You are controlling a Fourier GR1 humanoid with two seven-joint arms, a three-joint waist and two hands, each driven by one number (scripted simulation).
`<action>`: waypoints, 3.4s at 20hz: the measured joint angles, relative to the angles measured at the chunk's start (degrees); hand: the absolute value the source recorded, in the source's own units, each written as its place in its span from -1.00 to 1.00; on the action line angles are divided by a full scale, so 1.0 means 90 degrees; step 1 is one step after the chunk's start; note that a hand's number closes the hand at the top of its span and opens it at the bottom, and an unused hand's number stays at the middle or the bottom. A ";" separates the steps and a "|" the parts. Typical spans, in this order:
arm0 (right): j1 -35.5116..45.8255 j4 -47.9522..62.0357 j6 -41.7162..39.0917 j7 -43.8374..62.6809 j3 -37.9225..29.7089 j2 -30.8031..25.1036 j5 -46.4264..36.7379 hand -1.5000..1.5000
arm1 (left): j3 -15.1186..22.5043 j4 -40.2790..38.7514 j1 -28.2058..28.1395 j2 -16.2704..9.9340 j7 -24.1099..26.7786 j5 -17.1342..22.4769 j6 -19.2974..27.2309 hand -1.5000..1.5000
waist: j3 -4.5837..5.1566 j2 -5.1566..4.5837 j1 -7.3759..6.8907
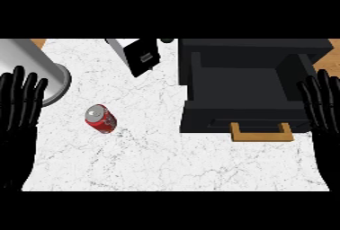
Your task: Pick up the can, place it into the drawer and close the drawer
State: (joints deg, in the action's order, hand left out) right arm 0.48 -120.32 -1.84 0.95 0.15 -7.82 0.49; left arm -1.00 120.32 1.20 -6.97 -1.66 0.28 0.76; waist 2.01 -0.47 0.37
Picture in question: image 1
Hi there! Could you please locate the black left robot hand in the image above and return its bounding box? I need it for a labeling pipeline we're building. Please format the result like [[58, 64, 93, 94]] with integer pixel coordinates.
[[0, 65, 49, 192]]

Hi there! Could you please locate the dark grey cabinet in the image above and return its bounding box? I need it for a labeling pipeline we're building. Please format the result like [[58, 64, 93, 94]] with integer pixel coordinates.
[[177, 38, 334, 86]]

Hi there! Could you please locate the black and grey appliance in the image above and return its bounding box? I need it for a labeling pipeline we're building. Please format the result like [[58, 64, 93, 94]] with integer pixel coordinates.
[[103, 38, 163, 78]]

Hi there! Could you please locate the wooden drawer handle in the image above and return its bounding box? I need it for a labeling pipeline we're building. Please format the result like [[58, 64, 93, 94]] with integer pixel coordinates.
[[229, 121, 294, 143]]

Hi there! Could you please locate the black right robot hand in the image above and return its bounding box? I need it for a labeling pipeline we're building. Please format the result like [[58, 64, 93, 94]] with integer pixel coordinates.
[[296, 68, 340, 192]]

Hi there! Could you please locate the large grey metal cylinder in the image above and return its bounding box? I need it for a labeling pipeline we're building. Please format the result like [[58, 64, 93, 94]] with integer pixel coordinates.
[[0, 38, 72, 108]]

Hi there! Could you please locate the dark grey open drawer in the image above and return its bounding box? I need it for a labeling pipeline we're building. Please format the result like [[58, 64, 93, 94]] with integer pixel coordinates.
[[177, 51, 318, 134]]

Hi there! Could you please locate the red soda can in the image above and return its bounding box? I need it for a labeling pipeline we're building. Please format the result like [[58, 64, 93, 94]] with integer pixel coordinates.
[[84, 103, 118, 135]]

